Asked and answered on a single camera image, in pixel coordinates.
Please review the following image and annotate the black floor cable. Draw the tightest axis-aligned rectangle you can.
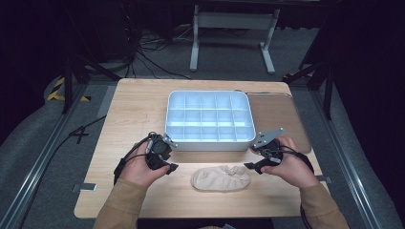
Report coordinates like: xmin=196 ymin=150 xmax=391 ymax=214
xmin=17 ymin=114 xmax=107 ymax=229

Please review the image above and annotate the white metal table frame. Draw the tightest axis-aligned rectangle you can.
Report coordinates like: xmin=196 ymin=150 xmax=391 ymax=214
xmin=188 ymin=4 xmax=282 ymax=76

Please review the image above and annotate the white plastic compartment box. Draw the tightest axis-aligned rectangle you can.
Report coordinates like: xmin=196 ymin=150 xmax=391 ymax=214
xmin=163 ymin=90 xmax=257 ymax=152

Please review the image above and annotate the grey flat floor strip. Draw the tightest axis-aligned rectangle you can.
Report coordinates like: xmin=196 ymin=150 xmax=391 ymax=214
xmin=96 ymin=84 xmax=117 ymax=119

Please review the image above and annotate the person's left hand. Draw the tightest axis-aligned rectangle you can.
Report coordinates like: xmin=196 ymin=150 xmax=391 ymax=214
xmin=118 ymin=140 xmax=172 ymax=189

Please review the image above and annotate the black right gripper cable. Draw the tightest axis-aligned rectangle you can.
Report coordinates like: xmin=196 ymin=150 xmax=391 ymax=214
xmin=273 ymin=145 xmax=315 ymax=229

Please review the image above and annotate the tangle of black cables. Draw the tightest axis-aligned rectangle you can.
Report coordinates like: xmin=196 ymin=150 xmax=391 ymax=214
xmin=124 ymin=28 xmax=193 ymax=81

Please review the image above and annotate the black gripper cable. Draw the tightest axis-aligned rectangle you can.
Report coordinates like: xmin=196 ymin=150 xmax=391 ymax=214
xmin=273 ymin=145 xmax=315 ymax=229
xmin=113 ymin=132 xmax=158 ymax=186

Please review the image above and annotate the grey metal floor rail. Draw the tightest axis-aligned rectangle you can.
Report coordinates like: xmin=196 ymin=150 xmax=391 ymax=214
xmin=0 ymin=83 xmax=90 ymax=229
xmin=309 ymin=90 xmax=385 ymax=229

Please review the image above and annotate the yellow black floor tape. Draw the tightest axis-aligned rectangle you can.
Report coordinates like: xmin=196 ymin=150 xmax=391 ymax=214
xmin=46 ymin=77 xmax=92 ymax=103

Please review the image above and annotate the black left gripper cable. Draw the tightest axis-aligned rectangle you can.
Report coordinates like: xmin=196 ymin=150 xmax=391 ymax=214
xmin=113 ymin=132 xmax=158 ymax=186

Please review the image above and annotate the black metal stand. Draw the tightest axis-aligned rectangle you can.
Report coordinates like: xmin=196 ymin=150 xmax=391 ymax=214
xmin=282 ymin=58 xmax=336 ymax=121
xmin=61 ymin=52 xmax=122 ymax=115

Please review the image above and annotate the beige sock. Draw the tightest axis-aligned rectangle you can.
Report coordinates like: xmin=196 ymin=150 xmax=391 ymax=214
xmin=190 ymin=164 xmax=252 ymax=193

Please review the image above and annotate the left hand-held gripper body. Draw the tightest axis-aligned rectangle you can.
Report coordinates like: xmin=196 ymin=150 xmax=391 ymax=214
xmin=144 ymin=132 xmax=179 ymax=171

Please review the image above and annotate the person's right hand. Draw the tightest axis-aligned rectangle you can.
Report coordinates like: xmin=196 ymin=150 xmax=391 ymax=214
xmin=259 ymin=135 xmax=315 ymax=191

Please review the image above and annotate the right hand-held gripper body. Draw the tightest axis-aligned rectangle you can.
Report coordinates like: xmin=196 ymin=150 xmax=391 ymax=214
xmin=250 ymin=127 xmax=286 ymax=167

